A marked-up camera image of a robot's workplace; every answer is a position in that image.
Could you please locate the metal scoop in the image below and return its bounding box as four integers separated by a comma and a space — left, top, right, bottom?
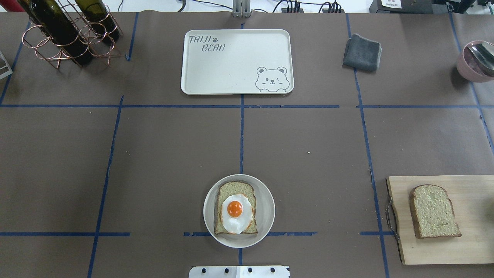
468, 42, 494, 77

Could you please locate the grey folded cloth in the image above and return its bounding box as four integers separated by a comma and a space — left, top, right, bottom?
343, 33, 382, 72

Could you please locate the aluminium frame post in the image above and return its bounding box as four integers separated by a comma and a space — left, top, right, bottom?
232, 0, 252, 18

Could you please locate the fried egg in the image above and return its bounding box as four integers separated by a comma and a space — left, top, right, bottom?
220, 193, 254, 234

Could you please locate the white round plate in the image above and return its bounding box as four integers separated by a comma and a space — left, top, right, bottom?
203, 174, 276, 248

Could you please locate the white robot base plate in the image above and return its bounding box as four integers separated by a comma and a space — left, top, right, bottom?
188, 265, 291, 278

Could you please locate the cream bear serving tray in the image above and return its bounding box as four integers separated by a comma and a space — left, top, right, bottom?
181, 29, 294, 95

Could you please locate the copper wire bottle rack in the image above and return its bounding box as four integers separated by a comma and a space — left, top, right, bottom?
19, 0, 122, 69

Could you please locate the pink bowl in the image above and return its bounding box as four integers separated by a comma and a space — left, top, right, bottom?
456, 41, 494, 83

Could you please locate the bread slice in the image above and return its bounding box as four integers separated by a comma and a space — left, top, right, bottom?
409, 184, 462, 239
215, 181, 258, 235

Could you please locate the dark green wine bottle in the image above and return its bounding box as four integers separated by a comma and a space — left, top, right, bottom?
18, 0, 93, 68

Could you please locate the white dish rack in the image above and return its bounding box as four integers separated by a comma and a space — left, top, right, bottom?
0, 52, 13, 80

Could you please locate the wooden cutting board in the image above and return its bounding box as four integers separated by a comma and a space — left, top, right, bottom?
387, 175, 494, 264

